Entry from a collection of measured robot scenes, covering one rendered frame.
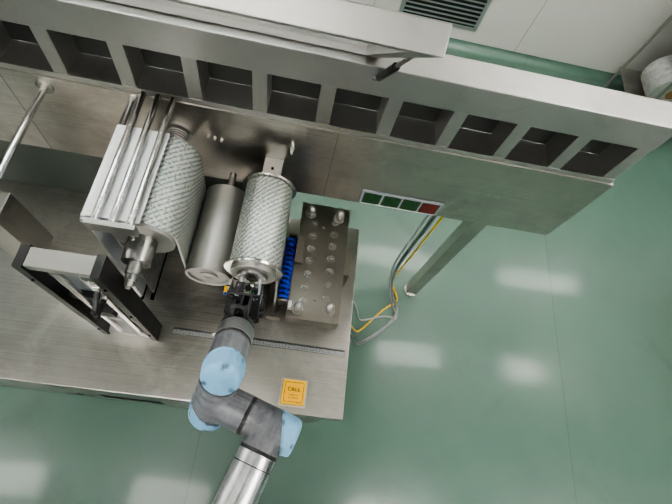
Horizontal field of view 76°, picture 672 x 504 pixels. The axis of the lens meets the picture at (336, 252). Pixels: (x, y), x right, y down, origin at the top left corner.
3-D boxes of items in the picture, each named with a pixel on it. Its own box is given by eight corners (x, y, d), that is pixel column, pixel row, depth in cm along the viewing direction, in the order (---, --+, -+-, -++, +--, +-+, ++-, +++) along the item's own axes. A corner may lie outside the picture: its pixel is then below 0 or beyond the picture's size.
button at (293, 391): (280, 403, 130) (280, 402, 128) (283, 379, 133) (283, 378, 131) (303, 406, 131) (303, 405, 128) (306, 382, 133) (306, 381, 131)
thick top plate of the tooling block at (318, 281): (284, 322, 133) (285, 316, 128) (302, 210, 150) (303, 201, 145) (335, 329, 135) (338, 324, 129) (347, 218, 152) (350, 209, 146)
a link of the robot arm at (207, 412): (229, 448, 83) (246, 408, 79) (177, 423, 83) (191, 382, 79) (245, 420, 90) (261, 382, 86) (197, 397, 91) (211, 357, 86)
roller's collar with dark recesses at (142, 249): (124, 266, 99) (116, 255, 93) (132, 243, 101) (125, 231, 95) (153, 271, 99) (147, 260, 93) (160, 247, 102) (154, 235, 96)
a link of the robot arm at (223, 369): (191, 393, 77) (203, 358, 73) (206, 354, 87) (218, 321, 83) (233, 406, 78) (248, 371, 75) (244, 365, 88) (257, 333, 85)
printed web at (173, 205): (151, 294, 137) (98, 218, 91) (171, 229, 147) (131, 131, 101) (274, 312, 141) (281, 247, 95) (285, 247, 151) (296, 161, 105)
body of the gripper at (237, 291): (265, 283, 99) (257, 312, 88) (260, 314, 102) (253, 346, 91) (231, 278, 98) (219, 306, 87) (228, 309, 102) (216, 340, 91)
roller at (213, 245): (188, 281, 119) (181, 265, 108) (209, 202, 130) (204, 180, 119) (232, 288, 120) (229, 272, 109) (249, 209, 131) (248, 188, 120)
